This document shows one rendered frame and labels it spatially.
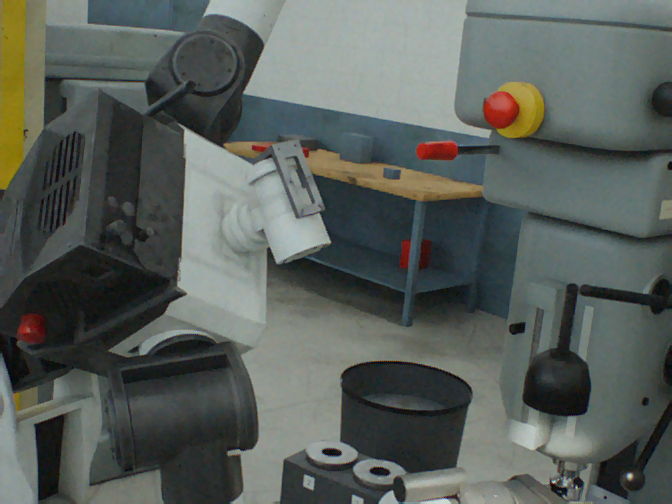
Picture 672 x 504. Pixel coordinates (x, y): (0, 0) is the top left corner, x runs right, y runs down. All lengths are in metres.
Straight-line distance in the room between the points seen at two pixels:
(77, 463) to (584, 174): 0.83
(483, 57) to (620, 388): 0.44
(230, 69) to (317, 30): 6.70
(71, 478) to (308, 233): 0.62
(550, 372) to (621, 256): 0.20
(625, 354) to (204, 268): 0.52
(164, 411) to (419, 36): 6.22
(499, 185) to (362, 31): 6.33
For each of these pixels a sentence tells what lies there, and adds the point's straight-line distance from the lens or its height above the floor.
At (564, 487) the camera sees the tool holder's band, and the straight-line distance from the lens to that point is 1.36.
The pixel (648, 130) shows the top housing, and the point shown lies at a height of 1.76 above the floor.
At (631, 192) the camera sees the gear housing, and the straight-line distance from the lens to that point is 1.11.
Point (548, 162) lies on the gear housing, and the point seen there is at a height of 1.70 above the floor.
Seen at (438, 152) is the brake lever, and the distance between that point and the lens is 1.12.
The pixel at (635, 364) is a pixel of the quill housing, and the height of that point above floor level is 1.46.
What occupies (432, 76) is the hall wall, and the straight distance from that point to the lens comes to 7.00.
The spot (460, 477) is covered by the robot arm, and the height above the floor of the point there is 1.28.
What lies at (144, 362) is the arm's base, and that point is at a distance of 1.06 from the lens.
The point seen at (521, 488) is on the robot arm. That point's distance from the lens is 1.36.
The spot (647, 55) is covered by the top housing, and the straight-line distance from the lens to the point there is 1.04.
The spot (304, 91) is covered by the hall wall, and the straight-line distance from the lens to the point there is 7.97.
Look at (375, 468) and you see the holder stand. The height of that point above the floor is 1.12.
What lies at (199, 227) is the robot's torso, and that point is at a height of 1.60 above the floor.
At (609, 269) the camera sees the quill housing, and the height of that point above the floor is 1.58.
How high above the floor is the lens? 1.83
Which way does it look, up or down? 13 degrees down
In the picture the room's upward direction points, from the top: 5 degrees clockwise
